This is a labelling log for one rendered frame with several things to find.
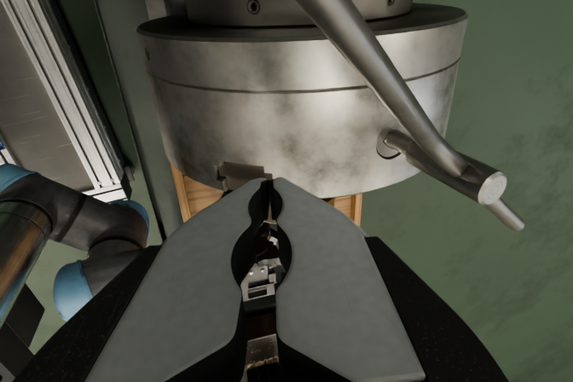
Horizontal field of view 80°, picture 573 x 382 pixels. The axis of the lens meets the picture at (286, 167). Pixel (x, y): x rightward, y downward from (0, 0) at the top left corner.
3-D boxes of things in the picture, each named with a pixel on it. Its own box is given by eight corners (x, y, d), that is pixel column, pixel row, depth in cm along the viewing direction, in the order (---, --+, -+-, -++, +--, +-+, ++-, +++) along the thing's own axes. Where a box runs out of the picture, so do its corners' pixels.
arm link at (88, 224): (95, 178, 54) (76, 219, 45) (160, 208, 60) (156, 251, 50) (71, 215, 56) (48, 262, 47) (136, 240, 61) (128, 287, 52)
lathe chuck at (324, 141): (133, 45, 44) (175, 124, 19) (341, 23, 55) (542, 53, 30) (149, 112, 48) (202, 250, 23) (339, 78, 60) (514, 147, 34)
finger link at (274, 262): (300, 238, 50) (241, 251, 49) (300, 228, 49) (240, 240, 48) (310, 260, 46) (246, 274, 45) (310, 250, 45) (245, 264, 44)
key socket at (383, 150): (392, 119, 30) (416, 130, 27) (370, 151, 30) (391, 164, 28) (371, 100, 28) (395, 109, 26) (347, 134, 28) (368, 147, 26)
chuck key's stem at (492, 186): (385, 122, 30) (513, 182, 20) (370, 143, 30) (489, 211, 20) (371, 109, 28) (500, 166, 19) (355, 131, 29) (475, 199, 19)
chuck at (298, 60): (125, 16, 42) (161, 59, 17) (342, -2, 54) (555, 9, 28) (133, 45, 44) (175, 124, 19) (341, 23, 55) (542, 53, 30)
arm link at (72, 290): (62, 247, 46) (40, 297, 39) (148, 231, 48) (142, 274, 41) (82, 289, 50) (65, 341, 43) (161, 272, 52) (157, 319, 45)
